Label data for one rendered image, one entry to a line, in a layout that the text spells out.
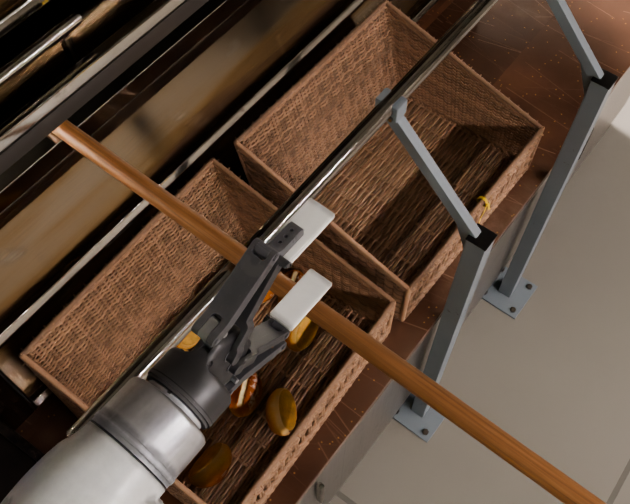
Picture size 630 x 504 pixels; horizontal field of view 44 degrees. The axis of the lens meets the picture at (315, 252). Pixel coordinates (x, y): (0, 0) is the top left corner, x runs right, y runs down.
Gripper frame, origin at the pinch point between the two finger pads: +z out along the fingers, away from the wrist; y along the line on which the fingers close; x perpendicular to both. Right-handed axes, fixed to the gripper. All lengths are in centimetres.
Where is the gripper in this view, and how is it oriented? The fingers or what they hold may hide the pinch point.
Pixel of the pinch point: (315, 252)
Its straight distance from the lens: 78.1
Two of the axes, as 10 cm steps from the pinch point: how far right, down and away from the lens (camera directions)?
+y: 0.0, 5.0, 8.6
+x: 7.8, 5.4, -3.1
